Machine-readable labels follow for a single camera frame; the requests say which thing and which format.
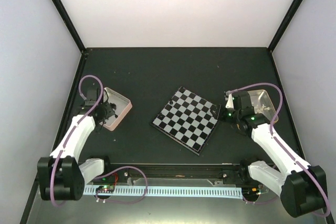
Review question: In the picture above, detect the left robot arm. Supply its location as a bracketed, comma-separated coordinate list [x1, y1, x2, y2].
[37, 89, 117, 202]

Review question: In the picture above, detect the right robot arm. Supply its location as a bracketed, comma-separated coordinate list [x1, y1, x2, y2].
[217, 90, 330, 217]

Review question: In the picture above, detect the black chess pieces pile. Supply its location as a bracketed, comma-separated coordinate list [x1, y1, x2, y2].
[110, 103, 118, 118]

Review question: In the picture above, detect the white chess pieces pile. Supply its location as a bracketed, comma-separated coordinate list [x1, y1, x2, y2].
[252, 101, 272, 114]

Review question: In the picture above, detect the small circuit board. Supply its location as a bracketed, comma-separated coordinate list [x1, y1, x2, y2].
[96, 185, 115, 194]

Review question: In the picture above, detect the pink metal tin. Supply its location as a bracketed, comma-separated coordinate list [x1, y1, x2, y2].
[102, 87, 132, 131]

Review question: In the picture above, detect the black and white chessboard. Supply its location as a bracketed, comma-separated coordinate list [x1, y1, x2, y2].
[151, 87, 218, 155]

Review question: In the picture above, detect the orange metal tin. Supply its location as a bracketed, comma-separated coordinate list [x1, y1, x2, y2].
[232, 90, 276, 135]

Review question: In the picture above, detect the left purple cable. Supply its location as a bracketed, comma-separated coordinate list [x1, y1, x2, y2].
[50, 74, 148, 207]

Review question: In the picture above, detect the purple cable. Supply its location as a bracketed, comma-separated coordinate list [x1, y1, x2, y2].
[225, 82, 331, 218]
[50, 74, 148, 207]

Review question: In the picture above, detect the black aluminium rail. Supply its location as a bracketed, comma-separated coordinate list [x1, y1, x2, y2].
[95, 164, 249, 184]

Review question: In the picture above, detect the light blue slotted cable duct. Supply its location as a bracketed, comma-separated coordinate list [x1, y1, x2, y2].
[83, 185, 243, 199]

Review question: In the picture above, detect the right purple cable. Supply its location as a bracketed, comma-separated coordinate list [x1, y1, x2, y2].
[225, 82, 331, 218]

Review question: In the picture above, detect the left black frame post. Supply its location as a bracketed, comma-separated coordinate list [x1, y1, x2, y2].
[51, 0, 86, 53]

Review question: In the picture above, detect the black frame post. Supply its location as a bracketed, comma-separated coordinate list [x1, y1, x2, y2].
[51, 0, 86, 53]
[268, 0, 303, 53]

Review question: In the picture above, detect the right black frame post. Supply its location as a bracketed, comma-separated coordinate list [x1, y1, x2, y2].
[268, 0, 303, 53]

